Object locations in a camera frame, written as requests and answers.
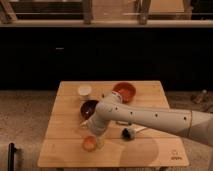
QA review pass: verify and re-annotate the grey blue cloth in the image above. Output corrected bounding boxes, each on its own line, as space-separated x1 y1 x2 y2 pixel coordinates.
116 121 132 126

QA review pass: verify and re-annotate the wooden shelf rail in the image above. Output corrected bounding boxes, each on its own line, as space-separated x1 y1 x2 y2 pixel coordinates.
0 0 213 28

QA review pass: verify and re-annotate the black white dish brush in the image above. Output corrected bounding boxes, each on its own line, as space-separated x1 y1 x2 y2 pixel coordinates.
121 127 145 140

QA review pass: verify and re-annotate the black post on floor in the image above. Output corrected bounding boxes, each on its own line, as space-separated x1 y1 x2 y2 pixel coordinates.
7 143 17 171

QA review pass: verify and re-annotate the dark brown bowl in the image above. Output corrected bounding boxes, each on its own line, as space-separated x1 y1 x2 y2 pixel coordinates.
80 100 98 120

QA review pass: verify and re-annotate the orange apple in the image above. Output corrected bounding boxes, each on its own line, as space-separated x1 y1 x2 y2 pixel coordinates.
82 136 97 151

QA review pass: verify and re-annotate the orange bowl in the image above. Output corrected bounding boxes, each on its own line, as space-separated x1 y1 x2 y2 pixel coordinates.
113 82 136 103

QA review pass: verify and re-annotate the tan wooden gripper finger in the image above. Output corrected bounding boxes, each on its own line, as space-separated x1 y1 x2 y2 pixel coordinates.
96 135 105 149

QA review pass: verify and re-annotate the white paper cup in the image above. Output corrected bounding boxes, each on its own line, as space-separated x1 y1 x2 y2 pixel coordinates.
78 85 92 100

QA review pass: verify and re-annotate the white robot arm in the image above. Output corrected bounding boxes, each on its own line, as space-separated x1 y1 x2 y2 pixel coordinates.
86 91 213 148

